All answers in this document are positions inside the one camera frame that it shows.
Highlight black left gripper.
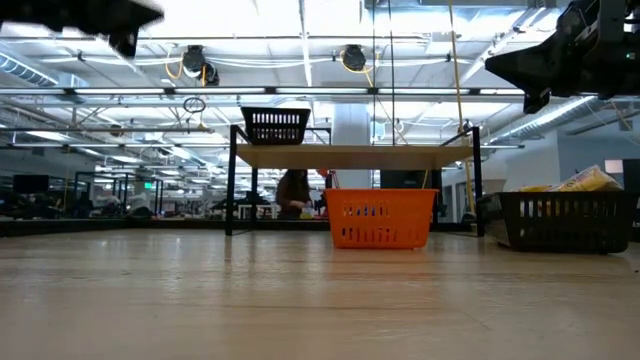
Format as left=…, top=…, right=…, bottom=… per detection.
left=59, top=0, right=165, bottom=57

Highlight wooden shelf riser black legs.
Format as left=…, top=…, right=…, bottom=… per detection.
left=224, top=124, right=486, bottom=239

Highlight black background monitor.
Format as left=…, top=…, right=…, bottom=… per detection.
left=12, top=174, right=50, bottom=195

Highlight black background workcell frame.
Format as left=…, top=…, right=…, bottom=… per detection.
left=73, top=171, right=164, bottom=218

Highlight orange plastic mesh basket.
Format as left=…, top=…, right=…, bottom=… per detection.
left=324, top=188, right=440, bottom=250

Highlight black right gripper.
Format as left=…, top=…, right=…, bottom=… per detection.
left=484, top=0, right=619, bottom=115

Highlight black plastic mesh basket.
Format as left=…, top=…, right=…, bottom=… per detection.
left=240, top=106, right=312, bottom=146
left=477, top=191, right=640, bottom=255

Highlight person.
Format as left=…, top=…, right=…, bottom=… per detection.
left=275, top=168, right=314, bottom=220

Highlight black ceiling cable reel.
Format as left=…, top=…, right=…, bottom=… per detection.
left=341, top=44, right=369, bottom=72
left=181, top=44, right=221, bottom=87

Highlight silver ceiling duct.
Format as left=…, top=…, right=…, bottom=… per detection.
left=492, top=96, right=601, bottom=144

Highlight black wall screen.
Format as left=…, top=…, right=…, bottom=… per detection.
left=379, top=169, right=444, bottom=191

